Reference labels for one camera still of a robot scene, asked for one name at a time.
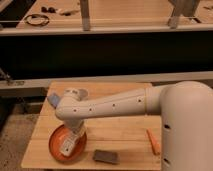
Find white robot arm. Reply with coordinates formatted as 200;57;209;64
56;81;213;171

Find small black objects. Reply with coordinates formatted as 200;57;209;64
41;6;56;13

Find orange carrot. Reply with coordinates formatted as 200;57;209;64
146;129;161;155

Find grey metal post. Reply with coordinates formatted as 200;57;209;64
80;0;90;31

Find black cable coil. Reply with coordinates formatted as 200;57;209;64
23;13;50;27

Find white tool on bench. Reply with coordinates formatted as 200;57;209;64
56;9;80;16

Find grey metal bracket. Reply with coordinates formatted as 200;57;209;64
167;0;201;29

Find dark grey sponge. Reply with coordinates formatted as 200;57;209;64
93;149;119;164

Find orange ceramic bowl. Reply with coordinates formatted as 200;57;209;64
49;125;87;163

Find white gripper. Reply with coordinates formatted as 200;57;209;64
59;120;85;157

